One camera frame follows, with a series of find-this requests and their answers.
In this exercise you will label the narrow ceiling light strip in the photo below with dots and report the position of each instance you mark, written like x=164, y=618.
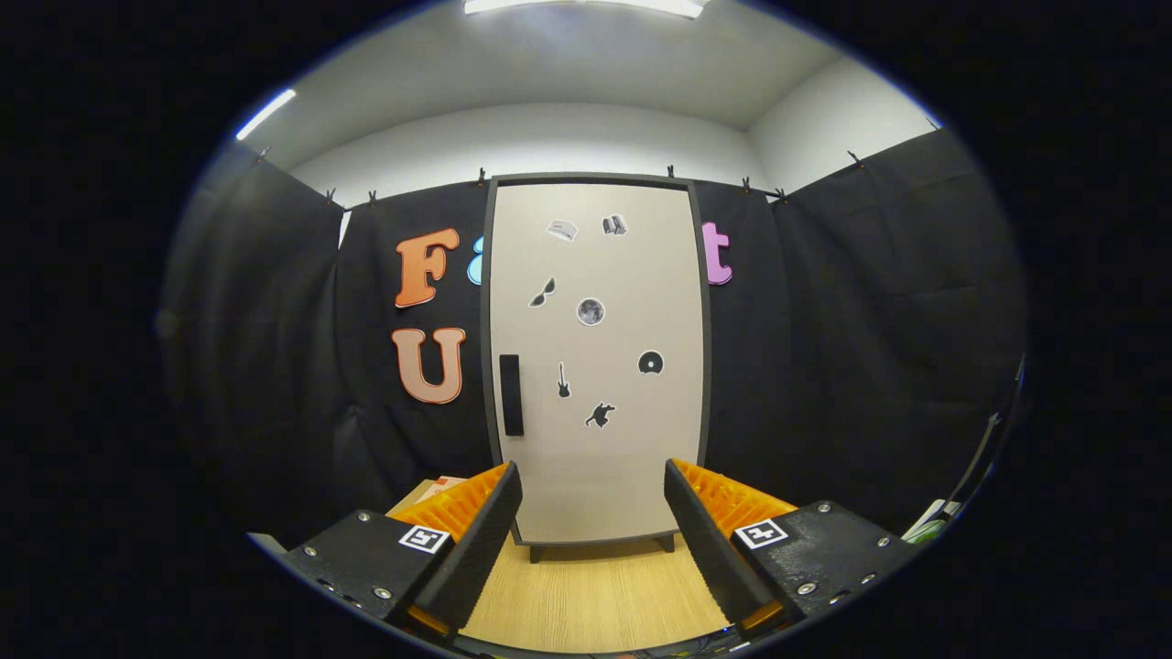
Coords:
x=265, y=114

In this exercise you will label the grey chair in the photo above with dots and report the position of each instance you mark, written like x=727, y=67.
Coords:
x=267, y=543

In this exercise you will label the beige shoe cabinet door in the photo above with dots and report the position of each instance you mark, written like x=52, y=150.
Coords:
x=595, y=476

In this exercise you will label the black backdrop cloth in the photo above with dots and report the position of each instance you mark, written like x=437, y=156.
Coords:
x=870, y=366

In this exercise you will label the row of cloth clips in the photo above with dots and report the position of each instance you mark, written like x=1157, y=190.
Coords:
x=856, y=158

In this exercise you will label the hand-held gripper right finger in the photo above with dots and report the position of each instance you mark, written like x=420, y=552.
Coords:
x=705, y=549

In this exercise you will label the wide ceiling light panel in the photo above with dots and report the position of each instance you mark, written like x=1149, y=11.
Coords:
x=586, y=5

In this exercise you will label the grey shoe cabinet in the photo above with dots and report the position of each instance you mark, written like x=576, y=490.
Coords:
x=595, y=178

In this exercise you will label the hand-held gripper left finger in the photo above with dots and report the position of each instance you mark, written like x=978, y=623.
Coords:
x=481, y=549

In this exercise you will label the green round object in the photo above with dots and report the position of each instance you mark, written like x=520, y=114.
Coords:
x=927, y=533

